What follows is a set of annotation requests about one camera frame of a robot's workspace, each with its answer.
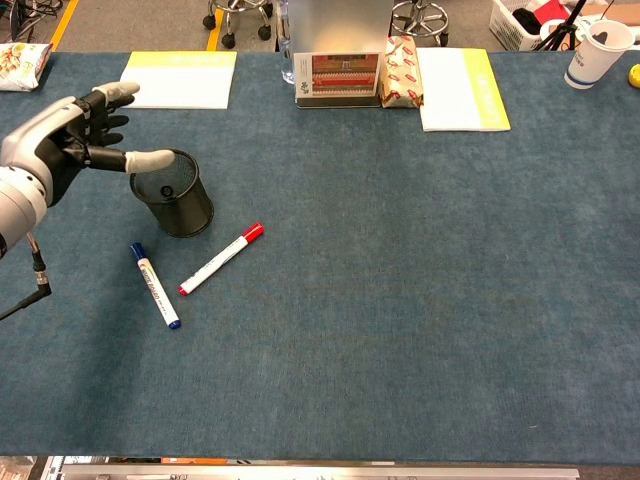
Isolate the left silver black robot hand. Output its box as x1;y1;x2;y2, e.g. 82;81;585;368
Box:
0;81;177;209

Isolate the black mesh pen cup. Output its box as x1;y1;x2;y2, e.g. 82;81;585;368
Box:
128;147;215;239

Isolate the blue-capped white marker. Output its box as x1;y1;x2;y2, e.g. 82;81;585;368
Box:
129;241;183;331

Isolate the red-capped white marker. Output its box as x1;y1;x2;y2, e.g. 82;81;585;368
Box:
178;222;266;297

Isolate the printed snack bag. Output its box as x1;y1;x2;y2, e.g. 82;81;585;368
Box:
0;42;54;93

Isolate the chrome stool base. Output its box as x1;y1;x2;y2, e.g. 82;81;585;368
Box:
202;0;275;50
391;0;450;48

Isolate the red pattern picture card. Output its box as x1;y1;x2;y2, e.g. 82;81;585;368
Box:
292;51;382;100

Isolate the blue felt table mat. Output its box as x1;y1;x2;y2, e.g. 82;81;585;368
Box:
0;49;640;464

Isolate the red print wrapped package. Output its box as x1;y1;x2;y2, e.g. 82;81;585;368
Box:
379;34;425;110

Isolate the yellow white Lexicon notebook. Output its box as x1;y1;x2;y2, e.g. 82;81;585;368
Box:
414;47;513;134

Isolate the white plastic basket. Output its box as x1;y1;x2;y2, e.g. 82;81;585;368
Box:
488;0;576;52

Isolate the red item in basket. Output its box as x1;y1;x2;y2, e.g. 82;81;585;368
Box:
529;0;571;22

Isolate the black tripod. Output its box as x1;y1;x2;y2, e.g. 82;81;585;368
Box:
537;0;591;52

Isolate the white blue paper cup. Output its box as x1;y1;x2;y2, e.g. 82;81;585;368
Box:
564;19;636;91

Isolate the black cable bundle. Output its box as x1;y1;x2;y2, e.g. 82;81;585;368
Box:
0;0;64;44

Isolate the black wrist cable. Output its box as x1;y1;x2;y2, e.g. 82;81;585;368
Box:
0;232;53;321

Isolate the aluminium profile rail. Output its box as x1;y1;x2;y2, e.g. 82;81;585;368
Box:
59;464;581;480

